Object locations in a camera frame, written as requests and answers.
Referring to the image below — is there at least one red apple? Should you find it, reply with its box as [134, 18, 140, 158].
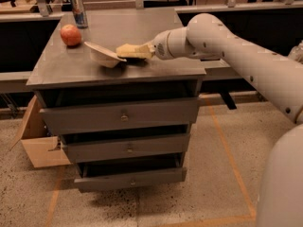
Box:
[60, 25, 81, 46]

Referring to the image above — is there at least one bottom grey drawer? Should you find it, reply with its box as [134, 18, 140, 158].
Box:
[74, 167, 187, 192]

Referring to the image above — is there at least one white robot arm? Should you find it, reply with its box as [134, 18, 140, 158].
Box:
[146, 13, 303, 227]

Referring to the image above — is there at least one yellow sponge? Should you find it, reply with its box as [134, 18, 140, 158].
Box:
[116, 44, 140, 59]

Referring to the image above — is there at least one middle grey drawer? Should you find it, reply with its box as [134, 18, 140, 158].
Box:
[62, 133, 190, 163]

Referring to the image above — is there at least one white paper bowl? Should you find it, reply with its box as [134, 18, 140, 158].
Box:
[84, 42, 126, 68]

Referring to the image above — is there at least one grey drawer cabinet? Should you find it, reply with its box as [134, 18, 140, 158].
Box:
[27, 9, 205, 179]

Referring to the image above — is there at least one grey metal railing beam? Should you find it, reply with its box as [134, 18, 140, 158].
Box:
[0, 61, 241, 94]

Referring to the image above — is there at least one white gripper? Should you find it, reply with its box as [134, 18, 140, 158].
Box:
[135, 27, 195, 60]

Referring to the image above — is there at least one grey drawer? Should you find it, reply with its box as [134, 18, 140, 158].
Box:
[74, 167, 187, 192]
[40, 97, 198, 135]
[62, 133, 190, 163]

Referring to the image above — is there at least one brown cardboard box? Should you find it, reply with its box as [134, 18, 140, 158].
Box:
[10, 96, 70, 168]

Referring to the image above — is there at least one top grey drawer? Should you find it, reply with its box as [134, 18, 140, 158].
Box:
[40, 97, 198, 135]

